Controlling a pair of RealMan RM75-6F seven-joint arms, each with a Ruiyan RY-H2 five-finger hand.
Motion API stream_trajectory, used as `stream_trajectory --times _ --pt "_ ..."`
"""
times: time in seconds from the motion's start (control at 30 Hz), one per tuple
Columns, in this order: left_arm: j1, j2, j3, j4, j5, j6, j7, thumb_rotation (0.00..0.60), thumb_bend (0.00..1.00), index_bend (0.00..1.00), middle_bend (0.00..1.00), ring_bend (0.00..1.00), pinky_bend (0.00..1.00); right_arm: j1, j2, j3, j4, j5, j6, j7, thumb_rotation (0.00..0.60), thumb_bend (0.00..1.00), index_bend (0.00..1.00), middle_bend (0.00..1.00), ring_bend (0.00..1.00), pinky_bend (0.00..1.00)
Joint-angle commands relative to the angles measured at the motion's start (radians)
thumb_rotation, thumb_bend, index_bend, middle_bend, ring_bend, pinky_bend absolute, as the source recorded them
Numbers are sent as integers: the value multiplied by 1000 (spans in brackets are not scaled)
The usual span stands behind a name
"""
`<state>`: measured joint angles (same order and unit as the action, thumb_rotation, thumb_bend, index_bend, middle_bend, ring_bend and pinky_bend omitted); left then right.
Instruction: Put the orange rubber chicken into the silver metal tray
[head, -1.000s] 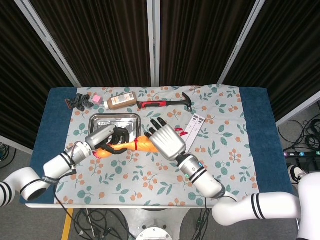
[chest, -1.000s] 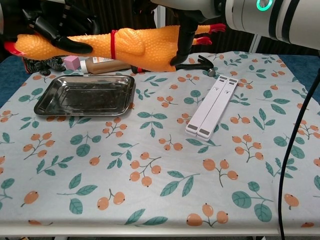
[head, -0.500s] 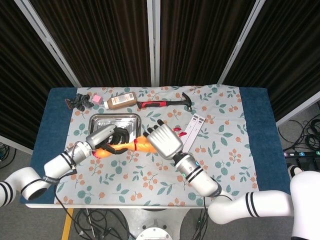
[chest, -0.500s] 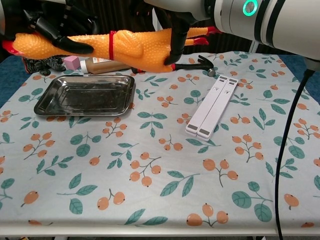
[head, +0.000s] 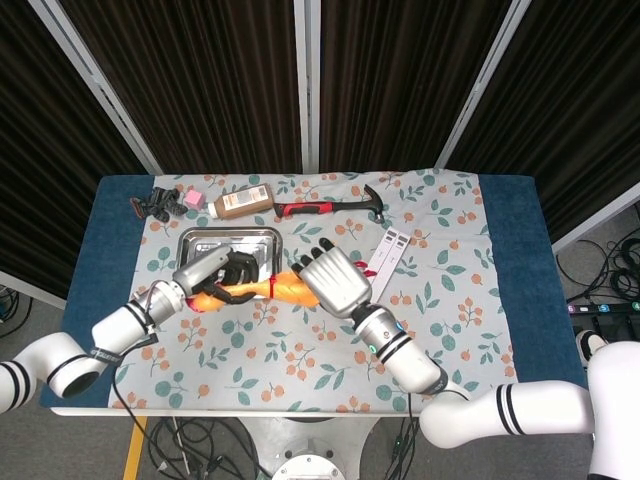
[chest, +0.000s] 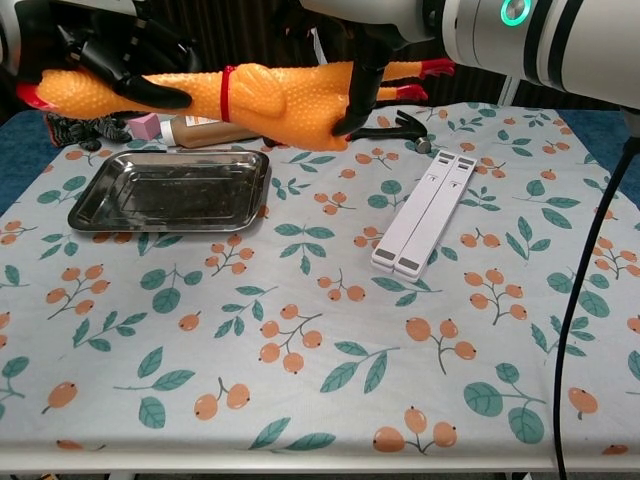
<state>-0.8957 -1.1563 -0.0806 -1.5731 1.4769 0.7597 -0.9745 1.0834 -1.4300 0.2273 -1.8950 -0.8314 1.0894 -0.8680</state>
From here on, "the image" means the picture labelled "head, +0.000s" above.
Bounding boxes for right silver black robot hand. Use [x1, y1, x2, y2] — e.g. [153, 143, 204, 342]
[291, 237, 374, 320]

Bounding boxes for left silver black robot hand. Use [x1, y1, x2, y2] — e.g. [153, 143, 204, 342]
[172, 244, 262, 306]

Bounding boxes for yellow rubber chicken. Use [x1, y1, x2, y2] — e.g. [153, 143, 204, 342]
[185, 259, 376, 315]

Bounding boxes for rectangular stainless steel tray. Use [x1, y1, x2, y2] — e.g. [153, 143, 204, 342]
[177, 226, 285, 301]

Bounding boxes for black clips pile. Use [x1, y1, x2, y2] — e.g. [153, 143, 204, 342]
[129, 186, 189, 222]

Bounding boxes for red black claw hammer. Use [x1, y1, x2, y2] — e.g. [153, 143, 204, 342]
[272, 183, 388, 225]

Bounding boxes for brown bottle with white cap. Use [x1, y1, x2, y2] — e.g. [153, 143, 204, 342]
[207, 183, 277, 221]

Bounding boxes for floral patterned tablecloth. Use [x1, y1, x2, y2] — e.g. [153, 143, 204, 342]
[107, 167, 526, 414]

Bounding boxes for dark blue table mat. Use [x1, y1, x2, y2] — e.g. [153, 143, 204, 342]
[38, 173, 591, 414]

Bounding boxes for white shoe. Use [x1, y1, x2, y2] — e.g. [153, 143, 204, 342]
[574, 329, 610, 362]

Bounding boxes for black power strip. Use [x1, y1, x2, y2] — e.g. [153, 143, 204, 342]
[566, 300, 640, 317]

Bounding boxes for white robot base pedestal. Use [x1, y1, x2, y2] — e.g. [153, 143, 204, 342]
[234, 414, 381, 480]

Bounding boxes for black cables under table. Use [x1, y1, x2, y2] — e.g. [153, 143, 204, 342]
[149, 417, 271, 480]

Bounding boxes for grey metal partition post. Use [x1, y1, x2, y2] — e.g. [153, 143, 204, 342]
[434, 0, 534, 169]
[27, 0, 164, 176]
[292, 0, 321, 174]

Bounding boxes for black floor cable bundle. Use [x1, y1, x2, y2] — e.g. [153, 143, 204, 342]
[557, 238, 640, 306]

